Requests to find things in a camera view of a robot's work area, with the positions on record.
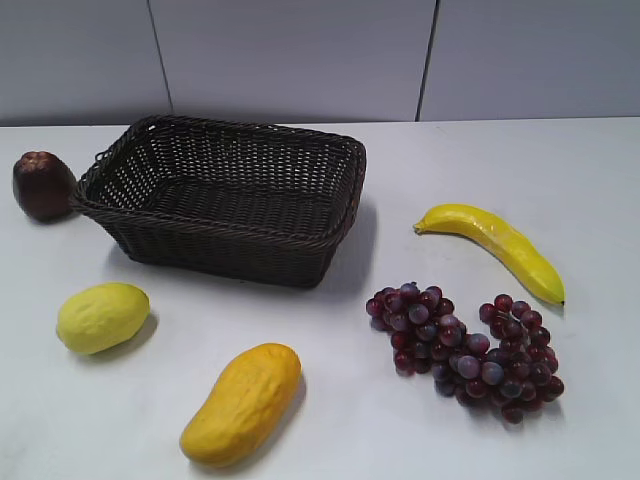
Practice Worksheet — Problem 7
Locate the yellow banana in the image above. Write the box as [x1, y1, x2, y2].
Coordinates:
[413, 203, 566, 305]

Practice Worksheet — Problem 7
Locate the black woven basket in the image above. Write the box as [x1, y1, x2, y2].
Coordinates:
[71, 115, 367, 288]

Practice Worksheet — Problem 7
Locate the purple grape bunch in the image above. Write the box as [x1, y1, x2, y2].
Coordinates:
[365, 282, 565, 425]

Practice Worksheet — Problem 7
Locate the orange mango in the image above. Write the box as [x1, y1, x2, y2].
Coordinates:
[179, 343, 302, 468]

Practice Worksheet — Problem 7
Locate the pale yellow mango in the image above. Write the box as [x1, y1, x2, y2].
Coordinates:
[56, 282, 151, 355]

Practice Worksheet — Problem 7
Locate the dark red apple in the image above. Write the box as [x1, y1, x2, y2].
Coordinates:
[12, 151, 77, 223]

